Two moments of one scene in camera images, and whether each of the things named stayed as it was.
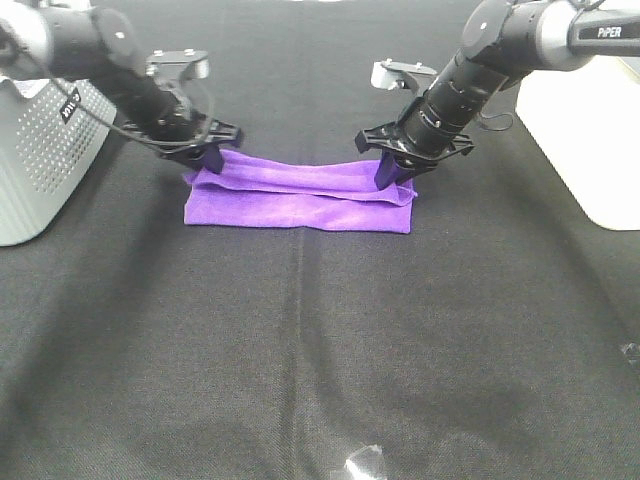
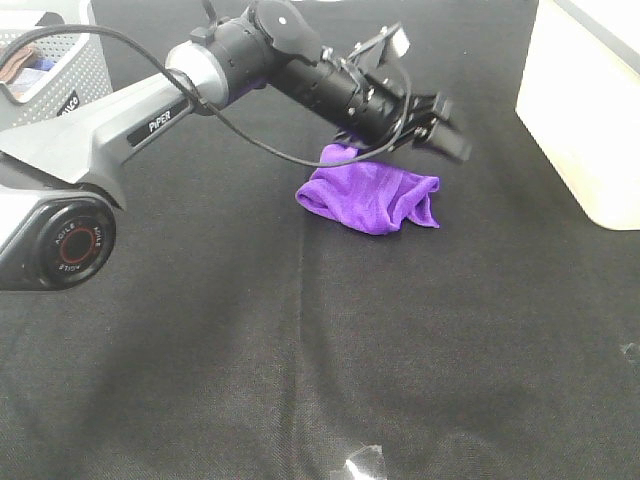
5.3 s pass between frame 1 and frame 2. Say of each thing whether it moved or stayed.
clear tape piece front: stayed
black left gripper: moved
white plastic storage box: stayed
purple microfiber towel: moved
